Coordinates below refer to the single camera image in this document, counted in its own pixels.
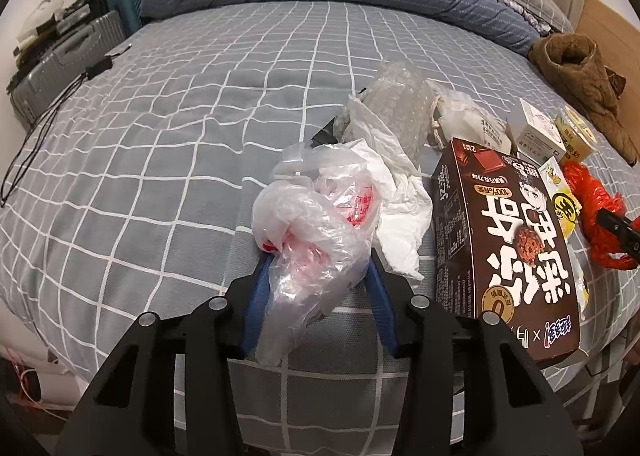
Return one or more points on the brown chocolate snack box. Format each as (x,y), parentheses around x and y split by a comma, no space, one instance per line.
(500,248)

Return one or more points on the yellow cream box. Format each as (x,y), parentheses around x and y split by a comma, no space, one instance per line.
(578,138)

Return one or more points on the clear bubble wrap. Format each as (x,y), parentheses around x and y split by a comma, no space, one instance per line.
(402,99)

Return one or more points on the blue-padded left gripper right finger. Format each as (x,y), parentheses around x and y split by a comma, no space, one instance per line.
(381,287)

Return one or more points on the white paper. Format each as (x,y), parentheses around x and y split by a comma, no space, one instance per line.
(406,208)

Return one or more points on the white drawstring pouch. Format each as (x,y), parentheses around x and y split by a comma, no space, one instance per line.
(456,115)

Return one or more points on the white earphone box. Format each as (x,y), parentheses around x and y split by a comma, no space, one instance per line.
(534,134)

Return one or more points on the grey checked bed sheet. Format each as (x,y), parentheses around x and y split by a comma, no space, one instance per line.
(141,197)

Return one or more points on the clear plastic bag red print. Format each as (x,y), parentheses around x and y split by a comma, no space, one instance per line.
(317,217)

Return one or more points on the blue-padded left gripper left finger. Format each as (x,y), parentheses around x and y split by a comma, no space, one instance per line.
(254,313)

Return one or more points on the grey hard-shell suitcase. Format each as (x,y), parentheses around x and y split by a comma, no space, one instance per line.
(34,92)

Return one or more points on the small black packet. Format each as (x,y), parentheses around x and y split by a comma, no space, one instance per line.
(332,133)

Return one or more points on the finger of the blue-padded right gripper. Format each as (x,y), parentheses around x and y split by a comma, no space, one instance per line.
(625,235)

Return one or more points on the brown fleece garment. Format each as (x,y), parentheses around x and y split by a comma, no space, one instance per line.
(572,64)

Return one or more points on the wooden headboard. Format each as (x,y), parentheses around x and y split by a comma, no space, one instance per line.
(618,41)

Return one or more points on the yellow white snack wrapper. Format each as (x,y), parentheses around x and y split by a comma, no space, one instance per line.
(567,209)

